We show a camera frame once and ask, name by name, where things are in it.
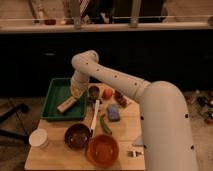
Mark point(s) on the wooden block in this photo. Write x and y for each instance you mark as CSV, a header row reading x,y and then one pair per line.
x,y
66,104

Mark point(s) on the orange bowl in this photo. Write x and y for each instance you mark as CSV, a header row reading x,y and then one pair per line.
x,y
102,151

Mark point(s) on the white paper cup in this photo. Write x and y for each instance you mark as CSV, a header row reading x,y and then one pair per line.
x,y
39,138

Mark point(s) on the orange tomato fruit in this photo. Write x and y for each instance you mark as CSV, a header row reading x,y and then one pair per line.
x,y
107,93

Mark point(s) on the black cabinet counter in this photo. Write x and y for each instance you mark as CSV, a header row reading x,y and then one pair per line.
x,y
30,56

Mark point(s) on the small green cup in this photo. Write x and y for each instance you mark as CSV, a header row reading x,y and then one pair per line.
x,y
94,92

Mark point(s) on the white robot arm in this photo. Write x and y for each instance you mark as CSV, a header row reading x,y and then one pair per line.
x,y
165,123

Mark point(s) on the purple bowl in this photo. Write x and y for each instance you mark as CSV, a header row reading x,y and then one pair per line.
x,y
77,136

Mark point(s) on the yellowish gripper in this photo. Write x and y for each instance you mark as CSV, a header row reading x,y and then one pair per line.
x,y
77,90

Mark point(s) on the office chair base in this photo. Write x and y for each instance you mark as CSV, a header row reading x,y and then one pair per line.
x,y
22,107

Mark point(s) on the green plastic tray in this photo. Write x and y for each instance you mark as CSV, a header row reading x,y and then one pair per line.
x,y
58,92

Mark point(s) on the blue sponge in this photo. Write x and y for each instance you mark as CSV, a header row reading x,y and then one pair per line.
x,y
113,112

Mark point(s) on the blue grey cloth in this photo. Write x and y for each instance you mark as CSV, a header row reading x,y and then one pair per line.
x,y
138,141

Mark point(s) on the silver fork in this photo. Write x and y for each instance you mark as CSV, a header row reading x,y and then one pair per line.
x,y
134,153

